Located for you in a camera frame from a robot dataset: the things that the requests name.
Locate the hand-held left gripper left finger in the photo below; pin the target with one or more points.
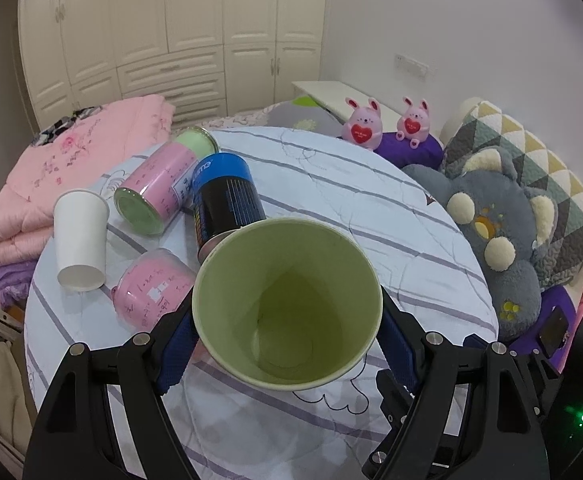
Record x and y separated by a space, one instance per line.
175 360

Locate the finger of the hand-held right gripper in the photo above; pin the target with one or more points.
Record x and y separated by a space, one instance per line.
391 400

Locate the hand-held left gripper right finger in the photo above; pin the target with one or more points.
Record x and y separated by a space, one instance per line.
396 345

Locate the green paper cup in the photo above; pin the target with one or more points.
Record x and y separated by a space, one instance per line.
271 270

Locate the white paper cup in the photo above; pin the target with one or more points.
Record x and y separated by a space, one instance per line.
78 240

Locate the short pink can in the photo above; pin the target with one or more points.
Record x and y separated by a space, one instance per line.
146 287

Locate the purple cloth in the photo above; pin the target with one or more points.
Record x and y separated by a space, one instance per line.
551 300
8 277

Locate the grey bear plush pillow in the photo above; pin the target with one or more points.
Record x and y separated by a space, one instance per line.
506 220

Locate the blue and black can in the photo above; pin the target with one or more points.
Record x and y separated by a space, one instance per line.
226 195

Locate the tall pink can green lid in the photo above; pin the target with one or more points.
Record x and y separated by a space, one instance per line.
159 175

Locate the purple cushion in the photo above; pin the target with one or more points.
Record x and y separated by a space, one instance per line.
411 152

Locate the pink folded blanket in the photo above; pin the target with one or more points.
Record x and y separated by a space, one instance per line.
51 185

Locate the pink bunny plush toy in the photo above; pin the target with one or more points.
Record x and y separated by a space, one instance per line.
413 121
364 122

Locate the triangle pattern quilted pillow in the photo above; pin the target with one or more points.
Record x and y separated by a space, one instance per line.
546 155

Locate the grey floral pillow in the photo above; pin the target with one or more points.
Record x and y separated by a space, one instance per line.
301 112

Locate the black white checkered cloth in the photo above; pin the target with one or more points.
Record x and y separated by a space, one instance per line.
58 127

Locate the white shelf board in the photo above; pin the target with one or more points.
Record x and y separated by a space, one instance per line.
326 92

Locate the white wardrobe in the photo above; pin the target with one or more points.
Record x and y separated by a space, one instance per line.
171 25

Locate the white wall socket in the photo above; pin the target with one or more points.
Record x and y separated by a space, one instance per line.
411 65

